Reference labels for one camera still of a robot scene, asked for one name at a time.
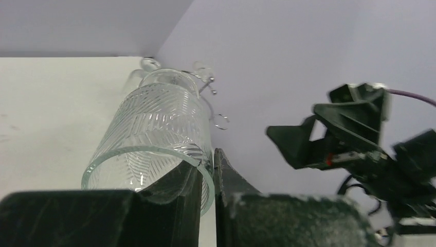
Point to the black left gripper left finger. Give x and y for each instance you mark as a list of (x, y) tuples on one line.
[(166, 213)]

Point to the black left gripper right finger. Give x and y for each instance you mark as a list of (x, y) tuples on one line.
[(246, 217)]

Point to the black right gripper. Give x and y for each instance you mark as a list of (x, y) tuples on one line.
[(345, 134)]

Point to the clear glass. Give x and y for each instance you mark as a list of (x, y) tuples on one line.
[(147, 65), (159, 125)]

